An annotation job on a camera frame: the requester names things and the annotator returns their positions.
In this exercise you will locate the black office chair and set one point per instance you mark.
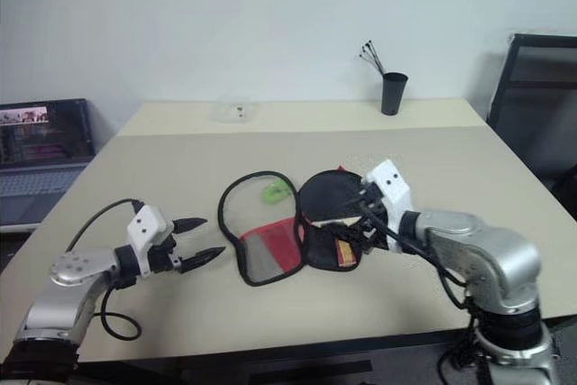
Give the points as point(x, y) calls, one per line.
point(536, 96)

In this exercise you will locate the clear plastic container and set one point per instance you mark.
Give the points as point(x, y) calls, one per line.
point(234, 111)

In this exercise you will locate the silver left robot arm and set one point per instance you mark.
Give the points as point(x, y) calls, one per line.
point(67, 308)

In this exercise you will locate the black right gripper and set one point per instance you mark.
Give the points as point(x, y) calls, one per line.
point(372, 202)

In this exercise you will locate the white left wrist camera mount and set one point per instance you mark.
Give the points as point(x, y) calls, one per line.
point(146, 225)

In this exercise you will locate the black red mesh paddle case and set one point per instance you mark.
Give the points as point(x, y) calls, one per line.
point(266, 245)

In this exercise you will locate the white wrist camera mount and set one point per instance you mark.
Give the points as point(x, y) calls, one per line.
point(393, 191)
point(146, 225)

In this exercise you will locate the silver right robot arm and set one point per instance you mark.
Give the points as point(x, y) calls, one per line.
point(491, 263)

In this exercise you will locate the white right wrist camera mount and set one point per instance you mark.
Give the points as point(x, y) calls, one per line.
point(393, 191)

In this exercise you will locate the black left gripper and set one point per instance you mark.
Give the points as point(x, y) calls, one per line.
point(163, 259)

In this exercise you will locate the small green tag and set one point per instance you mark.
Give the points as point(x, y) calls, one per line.
point(276, 192)

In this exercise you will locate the black plastic cup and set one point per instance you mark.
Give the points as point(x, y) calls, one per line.
point(393, 94)

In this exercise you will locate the open grey laptop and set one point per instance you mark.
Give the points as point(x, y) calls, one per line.
point(40, 141)

